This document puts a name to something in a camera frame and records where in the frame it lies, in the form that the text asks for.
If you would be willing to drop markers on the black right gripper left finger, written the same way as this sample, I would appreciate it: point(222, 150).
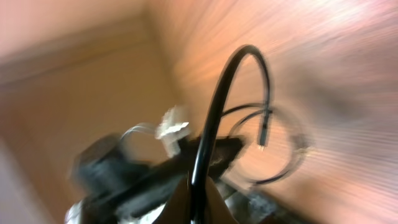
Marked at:
point(177, 208)

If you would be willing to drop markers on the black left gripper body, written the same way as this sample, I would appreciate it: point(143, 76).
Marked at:
point(205, 158)

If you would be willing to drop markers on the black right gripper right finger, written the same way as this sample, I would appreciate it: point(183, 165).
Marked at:
point(216, 211)

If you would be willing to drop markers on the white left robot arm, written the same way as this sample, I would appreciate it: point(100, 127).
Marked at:
point(121, 188)

